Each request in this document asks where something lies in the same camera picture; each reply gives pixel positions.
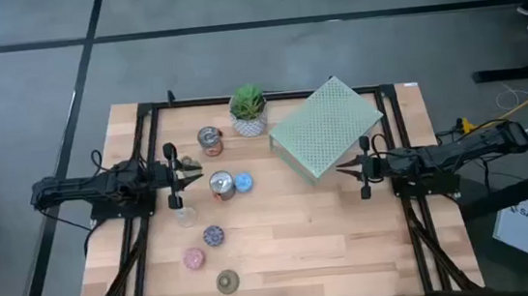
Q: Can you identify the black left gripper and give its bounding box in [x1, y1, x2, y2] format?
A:
[149, 138, 208, 213]

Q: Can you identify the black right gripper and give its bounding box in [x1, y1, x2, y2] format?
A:
[332, 133, 390, 204]

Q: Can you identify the grey-green glass candlestick holder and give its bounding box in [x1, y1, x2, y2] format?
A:
[179, 154, 198, 172]

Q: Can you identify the silver ribbed candle jar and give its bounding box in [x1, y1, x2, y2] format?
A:
[206, 168, 238, 204]
[195, 124, 226, 159]

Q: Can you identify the clear glass candlestick holder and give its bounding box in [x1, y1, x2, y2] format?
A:
[174, 205, 200, 230]

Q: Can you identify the blue patterned candle tin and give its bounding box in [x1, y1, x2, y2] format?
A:
[232, 170, 255, 194]

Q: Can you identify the dark floral candle tin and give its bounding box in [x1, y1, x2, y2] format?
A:
[201, 223, 227, 249]

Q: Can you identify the pink patterned candle tin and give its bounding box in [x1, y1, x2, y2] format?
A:
[181, 246, 208, 273]

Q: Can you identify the green perforated metal shelf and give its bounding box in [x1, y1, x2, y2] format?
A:
[263, 71, 392, 190]

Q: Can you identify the succulent in white patterned pot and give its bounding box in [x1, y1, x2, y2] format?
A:
[226, 81, 272, 140]

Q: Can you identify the black floor beam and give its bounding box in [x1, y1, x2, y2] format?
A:
[455, 163, 528, 222]

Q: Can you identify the white cardboard box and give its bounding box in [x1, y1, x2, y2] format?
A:
[488, 197, 528, 267]

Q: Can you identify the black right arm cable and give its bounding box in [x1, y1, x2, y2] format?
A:
[368, 130, 393, 159]

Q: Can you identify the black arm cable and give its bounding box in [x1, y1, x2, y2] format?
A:
[88, 147, 108, 174]
[368, 130, 393, 159]

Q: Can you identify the black aluminium table frame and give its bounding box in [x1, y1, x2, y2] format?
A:
[57, 61, 485, 296]

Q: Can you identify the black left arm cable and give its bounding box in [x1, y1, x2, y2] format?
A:
[88, 147, 108, 174]

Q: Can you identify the yellow extension cable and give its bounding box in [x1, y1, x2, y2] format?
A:
[452, 77, 528, 136]

